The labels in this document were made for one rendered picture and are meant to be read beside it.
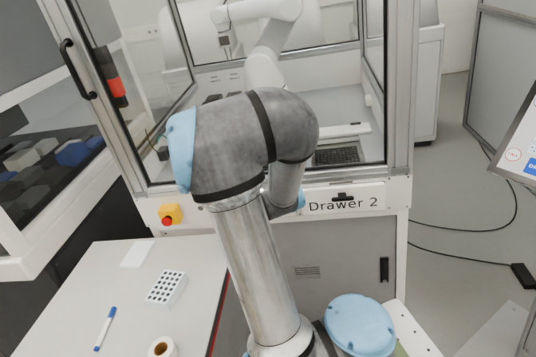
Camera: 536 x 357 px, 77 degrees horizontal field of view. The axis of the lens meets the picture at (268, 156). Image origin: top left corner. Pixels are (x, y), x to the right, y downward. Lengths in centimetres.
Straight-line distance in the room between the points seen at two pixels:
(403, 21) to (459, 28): 375
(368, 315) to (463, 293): 147
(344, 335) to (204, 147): 39
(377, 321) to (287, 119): 38
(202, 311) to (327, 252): 56
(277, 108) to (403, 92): 64
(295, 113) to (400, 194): 82
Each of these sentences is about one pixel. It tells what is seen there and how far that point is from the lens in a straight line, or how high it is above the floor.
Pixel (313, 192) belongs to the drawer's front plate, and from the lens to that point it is 118.
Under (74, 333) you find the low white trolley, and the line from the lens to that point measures 132.
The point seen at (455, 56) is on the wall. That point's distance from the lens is 482.
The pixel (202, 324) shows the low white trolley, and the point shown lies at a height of 76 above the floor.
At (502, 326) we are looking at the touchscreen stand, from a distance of 201.
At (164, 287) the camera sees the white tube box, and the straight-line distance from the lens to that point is 121.
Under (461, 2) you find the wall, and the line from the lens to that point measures 468.
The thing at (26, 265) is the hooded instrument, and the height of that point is 87.
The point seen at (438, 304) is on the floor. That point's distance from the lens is 204.
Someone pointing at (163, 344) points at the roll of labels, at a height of 79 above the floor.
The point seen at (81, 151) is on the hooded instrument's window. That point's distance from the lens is 176.
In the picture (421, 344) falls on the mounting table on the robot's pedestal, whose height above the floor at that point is 76.
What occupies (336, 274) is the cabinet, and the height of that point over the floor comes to 45.
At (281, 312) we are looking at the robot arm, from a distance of 58.
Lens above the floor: 164
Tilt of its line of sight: 30 degrees down
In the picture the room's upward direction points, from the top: 12 degrees counter-clockwise
